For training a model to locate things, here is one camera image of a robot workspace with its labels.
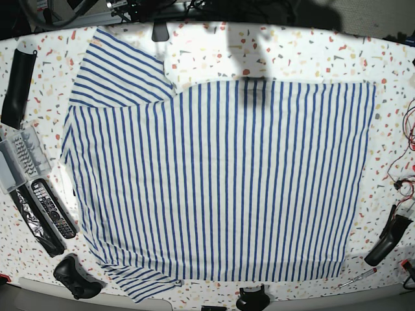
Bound black monitor stand foot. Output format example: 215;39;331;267
152;21;170;42

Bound small screwdriver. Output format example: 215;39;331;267
338;267;378;288

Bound red and black wires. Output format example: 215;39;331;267
387;98;415;205

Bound black tv remote control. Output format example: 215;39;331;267
30;178;77;239

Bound blue white striped t-shirt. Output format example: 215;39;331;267
61;29;376;302

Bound black handle tool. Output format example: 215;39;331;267
364;204;412;267

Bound black game controller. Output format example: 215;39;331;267
53;256;102;300

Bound red object at edge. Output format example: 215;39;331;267
0;274;10;285

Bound black foil pouch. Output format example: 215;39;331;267
10;185;65;258

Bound black curved tube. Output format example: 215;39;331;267
1;49;37;130

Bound clear plastic screw box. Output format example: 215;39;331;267
1;126;51;194

